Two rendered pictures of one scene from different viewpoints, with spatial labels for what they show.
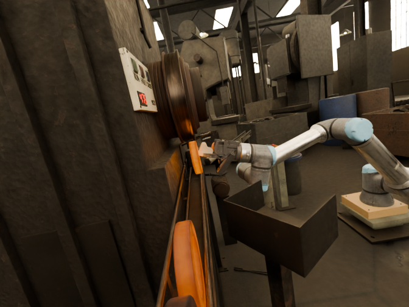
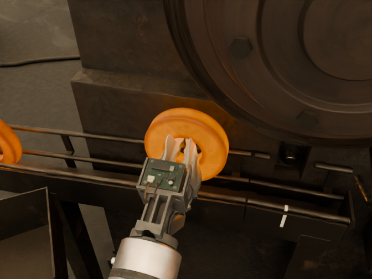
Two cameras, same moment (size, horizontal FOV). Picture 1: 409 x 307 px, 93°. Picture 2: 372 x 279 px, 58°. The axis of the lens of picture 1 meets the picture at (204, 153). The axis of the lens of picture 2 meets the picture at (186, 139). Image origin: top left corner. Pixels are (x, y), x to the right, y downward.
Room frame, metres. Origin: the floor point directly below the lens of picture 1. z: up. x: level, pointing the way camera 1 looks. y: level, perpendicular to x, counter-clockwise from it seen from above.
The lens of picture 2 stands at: (0.99, -0.40, 1.25)
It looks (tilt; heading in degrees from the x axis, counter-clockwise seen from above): 42 degrees down; 104
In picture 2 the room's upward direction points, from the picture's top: straight up
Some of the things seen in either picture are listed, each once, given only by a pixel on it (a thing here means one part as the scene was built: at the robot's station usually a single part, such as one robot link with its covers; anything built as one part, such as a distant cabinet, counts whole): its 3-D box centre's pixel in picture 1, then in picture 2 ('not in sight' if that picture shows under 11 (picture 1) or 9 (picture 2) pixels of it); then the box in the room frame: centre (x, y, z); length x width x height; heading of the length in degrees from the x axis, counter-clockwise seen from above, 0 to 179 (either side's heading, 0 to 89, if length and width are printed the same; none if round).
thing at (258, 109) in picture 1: (266, 121); not in sight; (5.18, -1.79, 0.55); 1.10 x 0.53 x 1.10; 20
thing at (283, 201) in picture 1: (280, 176); not in sight; (1.76, -0.67, 0.31); 0.24 x 0.16 x 0.62; 0
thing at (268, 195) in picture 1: (265, 185); not in sight; (1.72, -0.51, 0.26); 0.12 x 0.12 x 0.52
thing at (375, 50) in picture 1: (362, 84); not in sight; (4.66, -3.99, 1.00); 0.80 x 0.63 x 2.00; 5
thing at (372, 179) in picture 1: (377, 176); not in sight; (1.26, -1.16, 0.37); 0.17 x 0.15 x 0.18; 12
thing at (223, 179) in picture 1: (224, 208); not in sight; (1.41, -0.07, 0.27); 0.22 x 0.13 x 0.53; 0
